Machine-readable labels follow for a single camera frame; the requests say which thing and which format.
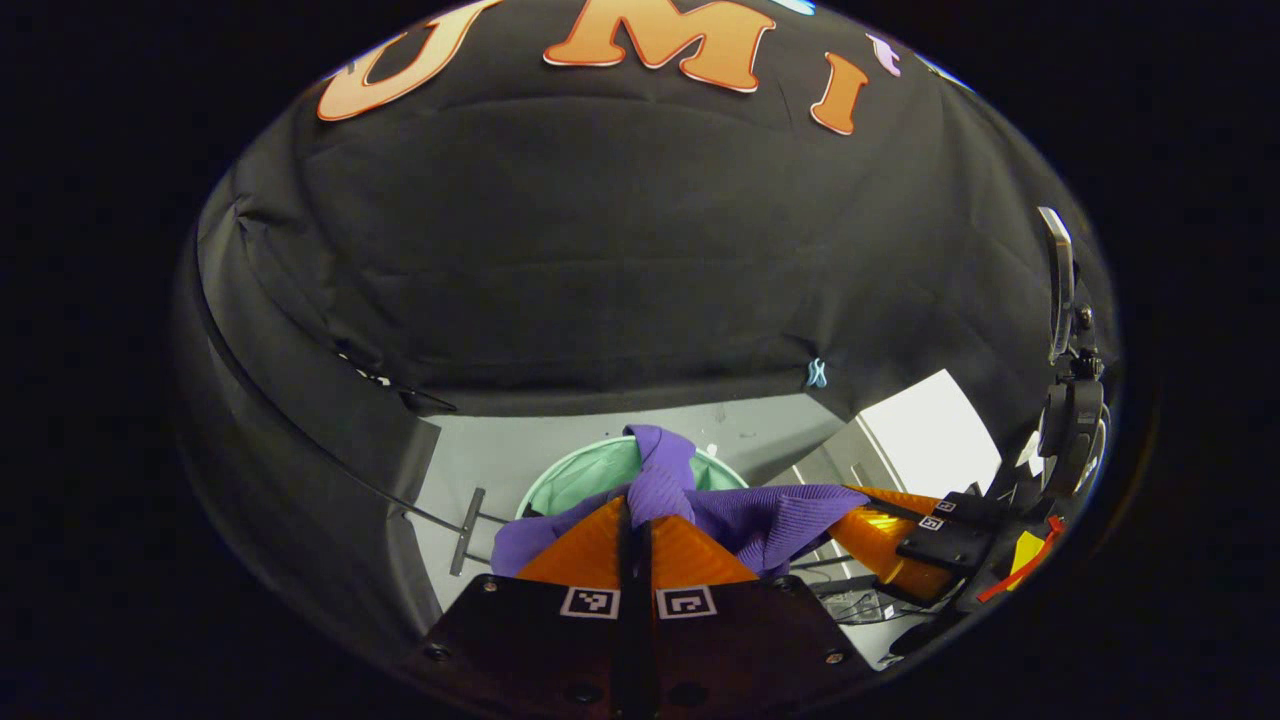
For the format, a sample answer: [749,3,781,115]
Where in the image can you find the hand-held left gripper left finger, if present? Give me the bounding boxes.
[417,495,637,720]

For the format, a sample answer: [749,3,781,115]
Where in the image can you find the black backdrop cloth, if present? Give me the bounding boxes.
[235,0,1123,421]
[168,180,447,656]

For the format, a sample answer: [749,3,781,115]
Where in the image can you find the purple corduroy jacket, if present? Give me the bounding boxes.
[490,424,873,581]

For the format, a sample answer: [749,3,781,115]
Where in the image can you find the black floor cables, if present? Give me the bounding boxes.
[815,585,906,629]

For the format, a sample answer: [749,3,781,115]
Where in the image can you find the green laundry hamper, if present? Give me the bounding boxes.
[514,434,751,522]

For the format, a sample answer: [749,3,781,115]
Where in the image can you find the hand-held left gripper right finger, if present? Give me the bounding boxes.
[640,514,876,720]

